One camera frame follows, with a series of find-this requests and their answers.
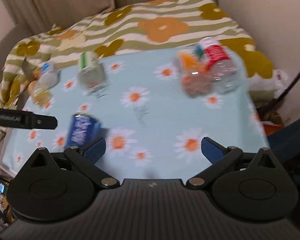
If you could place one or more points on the striped floral quilt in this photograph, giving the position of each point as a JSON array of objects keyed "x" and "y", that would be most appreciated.
[{"x": 151, "y": 25}]

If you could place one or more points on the light blue daisy tablecloth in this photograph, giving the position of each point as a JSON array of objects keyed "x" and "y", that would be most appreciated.
[{"x": 153, "y": 129}]

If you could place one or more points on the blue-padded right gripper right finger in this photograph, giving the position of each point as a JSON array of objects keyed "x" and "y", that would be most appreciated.
[{"x": 221, "y": 160}]

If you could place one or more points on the yellow labelled clear cup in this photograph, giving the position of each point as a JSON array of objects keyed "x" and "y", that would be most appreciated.
[{"x": 39, "y": 94}]

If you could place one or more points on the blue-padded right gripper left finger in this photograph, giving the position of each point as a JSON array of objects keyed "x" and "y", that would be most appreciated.
[{"x": 85, "y": 158}]

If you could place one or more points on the orange labelled clear cup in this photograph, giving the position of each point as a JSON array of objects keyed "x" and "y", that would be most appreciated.
[{"x": 195, "y": 79}]

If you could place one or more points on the white blue labelled cup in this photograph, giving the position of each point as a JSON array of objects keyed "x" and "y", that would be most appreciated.
[{"x": 49, "y": 75}]

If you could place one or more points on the red labelled clear cup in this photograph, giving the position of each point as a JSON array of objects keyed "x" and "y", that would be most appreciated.
[{"x": 224, "y": 72}]

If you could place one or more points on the green labelled clear cup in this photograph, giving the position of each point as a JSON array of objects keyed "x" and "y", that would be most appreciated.
[{"x": 91, "y": 74}]

